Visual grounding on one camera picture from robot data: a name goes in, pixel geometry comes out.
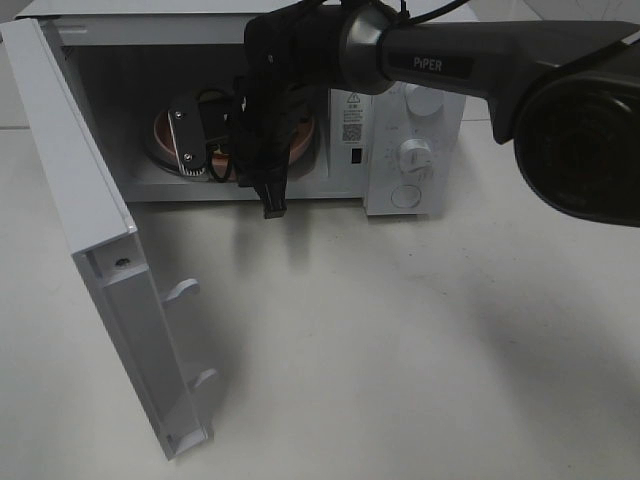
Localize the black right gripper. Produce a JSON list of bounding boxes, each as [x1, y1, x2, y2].
[[229, 74, 308, 219]]

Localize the pink round plate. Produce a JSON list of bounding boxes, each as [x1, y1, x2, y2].
[[145, 111, 316, 162]]

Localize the round white door button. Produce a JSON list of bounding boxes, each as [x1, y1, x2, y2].
[[391, 185, 422, 209]]

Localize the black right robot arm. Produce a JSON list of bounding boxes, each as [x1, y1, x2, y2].
[[230, 1, 639, 227]]

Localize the white warning sticker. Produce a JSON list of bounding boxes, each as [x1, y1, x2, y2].
[[341, 92, 366, 144]]

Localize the glass microwave turntable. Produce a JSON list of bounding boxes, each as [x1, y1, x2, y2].
[[147, 141, 316, 183]]

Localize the white microwave oven body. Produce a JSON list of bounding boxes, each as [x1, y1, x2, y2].
[[13, 1, 465, 216]]

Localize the upper white power knob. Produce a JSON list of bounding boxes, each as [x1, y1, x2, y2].
[[404, 84, 444, 118]]

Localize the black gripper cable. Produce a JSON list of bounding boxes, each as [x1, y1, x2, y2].
[[199, 0, 481, 185]]

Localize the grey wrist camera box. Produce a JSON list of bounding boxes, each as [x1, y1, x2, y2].
[[168, 93, 207, 178]]

